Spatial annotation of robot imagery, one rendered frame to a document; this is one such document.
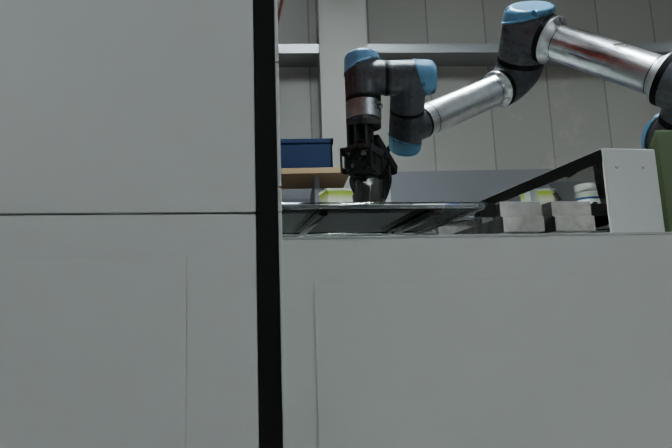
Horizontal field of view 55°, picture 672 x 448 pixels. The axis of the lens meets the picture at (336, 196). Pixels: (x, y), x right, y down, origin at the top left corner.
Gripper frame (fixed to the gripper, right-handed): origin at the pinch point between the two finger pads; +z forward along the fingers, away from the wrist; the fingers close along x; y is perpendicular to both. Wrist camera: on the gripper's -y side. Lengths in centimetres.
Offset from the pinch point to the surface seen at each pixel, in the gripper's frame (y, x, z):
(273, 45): 68, 19, -8
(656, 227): 10, 52, 8
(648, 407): 21, 48, 33
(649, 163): 10, 52, -2
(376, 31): -254, -98, -166
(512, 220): 5.7, 29.4, 4.0
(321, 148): -175, -102, -68
